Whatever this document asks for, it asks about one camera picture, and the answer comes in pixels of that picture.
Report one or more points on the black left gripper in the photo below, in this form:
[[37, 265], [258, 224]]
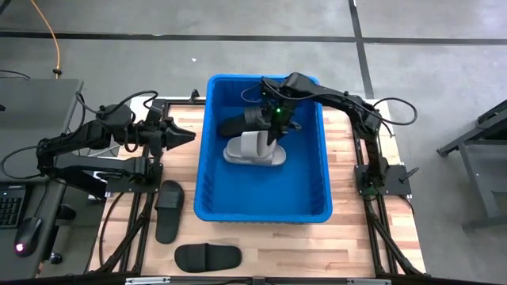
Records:
[[156, 136]]

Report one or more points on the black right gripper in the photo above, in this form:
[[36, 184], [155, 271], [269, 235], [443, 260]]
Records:
[[279, 115]]

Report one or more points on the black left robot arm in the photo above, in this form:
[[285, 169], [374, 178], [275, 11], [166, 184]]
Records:
[[79, 134]]

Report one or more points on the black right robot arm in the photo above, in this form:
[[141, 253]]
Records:
[[336, 97]]

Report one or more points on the blue plastic bin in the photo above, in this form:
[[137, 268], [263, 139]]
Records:
[[261, 190]]

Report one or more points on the small black clamp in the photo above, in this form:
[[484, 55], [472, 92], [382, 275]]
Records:
[[194, 96]]

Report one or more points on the white box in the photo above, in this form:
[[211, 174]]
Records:
[[107, 152]]

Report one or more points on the black clamp lever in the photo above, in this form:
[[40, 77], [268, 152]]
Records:
[[408, 175]]

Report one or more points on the grey side desk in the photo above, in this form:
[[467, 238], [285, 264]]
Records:
[[39, 99]]

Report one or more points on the black caster wheel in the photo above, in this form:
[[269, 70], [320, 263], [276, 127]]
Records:
[[55, 258]]

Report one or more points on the black computer mouse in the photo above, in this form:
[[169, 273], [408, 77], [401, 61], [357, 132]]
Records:
[[29, 233]]

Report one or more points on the black keyboard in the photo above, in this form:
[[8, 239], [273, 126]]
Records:
[[10, 210]]

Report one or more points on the black computer desk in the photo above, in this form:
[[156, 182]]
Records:
[[6, 261]]

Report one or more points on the dark grey metal cart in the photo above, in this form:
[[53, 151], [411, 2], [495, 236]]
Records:
[[491, 186]]

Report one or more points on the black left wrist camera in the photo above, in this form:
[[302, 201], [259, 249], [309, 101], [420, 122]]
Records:
[[157, 109]]

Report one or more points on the silver metal bracket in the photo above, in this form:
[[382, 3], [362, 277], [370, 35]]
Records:
[[146, 280], [368, 282]]

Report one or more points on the black aluminium table frame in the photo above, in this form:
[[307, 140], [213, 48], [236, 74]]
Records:
[[317, 282]]

